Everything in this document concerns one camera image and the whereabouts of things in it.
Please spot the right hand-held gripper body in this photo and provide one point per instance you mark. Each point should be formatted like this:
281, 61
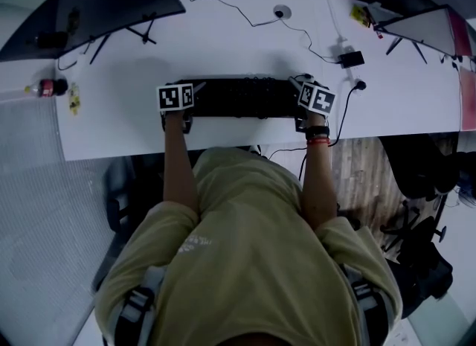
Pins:
318, 99

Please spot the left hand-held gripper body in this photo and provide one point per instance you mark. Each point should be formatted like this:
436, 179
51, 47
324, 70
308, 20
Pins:
175, 96

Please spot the black keyboard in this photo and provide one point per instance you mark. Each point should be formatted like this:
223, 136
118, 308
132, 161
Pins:
241, 97

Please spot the person's left forearm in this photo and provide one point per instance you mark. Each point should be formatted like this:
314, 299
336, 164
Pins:
180, 173

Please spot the person's right forearm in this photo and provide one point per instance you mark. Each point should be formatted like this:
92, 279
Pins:
318, 188

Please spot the black wrist watch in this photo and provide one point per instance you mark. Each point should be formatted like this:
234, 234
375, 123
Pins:
318, 131

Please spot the white power strip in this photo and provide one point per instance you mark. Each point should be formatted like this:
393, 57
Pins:
347, 76

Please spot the black adapter box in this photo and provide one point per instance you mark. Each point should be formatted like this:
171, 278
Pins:
352, 59

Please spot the crumpled yellow snack packet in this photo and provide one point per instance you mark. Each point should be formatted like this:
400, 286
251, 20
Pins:
359, 14

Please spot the long yellow snack packet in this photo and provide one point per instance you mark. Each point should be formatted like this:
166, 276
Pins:
74, 99

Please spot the large black monitor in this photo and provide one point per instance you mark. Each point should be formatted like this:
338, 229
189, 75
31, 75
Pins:
93, 6

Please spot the black office chair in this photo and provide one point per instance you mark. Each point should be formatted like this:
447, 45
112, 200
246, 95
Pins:
420, 166

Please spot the monitor with red edge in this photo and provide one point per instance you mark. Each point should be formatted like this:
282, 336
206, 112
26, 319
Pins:
424, 26

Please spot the cola bottle with red label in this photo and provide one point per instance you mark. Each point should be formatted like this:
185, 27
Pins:
46, 87

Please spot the red folder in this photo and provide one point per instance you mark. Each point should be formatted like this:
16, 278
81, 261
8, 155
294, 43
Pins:
468, 99

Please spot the black chair wheel base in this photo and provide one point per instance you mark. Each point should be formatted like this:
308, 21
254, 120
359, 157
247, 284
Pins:
413, 225

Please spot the yellow-green t-shirt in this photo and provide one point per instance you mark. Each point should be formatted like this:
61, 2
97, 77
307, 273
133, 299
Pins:
245, 248

